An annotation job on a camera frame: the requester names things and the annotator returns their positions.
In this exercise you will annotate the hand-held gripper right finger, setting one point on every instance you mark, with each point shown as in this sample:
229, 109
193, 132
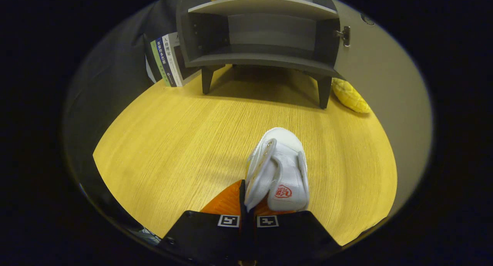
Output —
292, 239

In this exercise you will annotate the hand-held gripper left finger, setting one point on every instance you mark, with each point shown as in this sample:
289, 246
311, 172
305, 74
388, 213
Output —
242, 208

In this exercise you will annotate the beige shoe cabinet door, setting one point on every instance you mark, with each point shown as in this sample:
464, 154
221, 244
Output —
385, 85

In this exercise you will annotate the yellow textured toy fruit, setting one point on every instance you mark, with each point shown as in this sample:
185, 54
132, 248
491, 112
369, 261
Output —
350, 96

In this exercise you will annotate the white spine book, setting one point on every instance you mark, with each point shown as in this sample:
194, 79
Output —
175, 59

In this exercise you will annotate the blue spine book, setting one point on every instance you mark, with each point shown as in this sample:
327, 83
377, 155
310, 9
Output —
166, 61

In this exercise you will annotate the black backdrop cloth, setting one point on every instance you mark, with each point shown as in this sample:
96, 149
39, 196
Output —
115, 65

